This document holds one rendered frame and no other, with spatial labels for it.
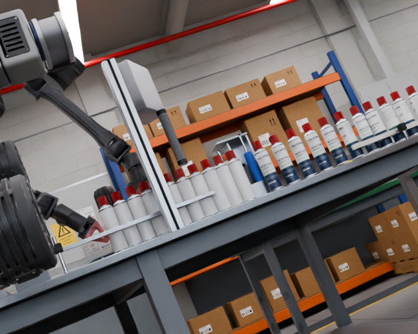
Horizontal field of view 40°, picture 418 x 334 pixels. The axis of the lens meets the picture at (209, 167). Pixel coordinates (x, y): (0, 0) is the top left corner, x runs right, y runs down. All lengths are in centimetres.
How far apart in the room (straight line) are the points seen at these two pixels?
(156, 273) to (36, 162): 531
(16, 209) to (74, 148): 583
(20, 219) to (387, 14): 744
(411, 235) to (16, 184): 494
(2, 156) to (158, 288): 52
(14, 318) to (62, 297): 13
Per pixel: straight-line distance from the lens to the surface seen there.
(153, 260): 159
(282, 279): 336
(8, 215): 99
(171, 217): 189
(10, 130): 697
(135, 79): 201
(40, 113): 699
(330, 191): 178
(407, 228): 572
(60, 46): 166
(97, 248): 244
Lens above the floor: 66
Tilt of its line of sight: 11 degrees up
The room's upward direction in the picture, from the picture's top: 23 degrees counter-clockwise
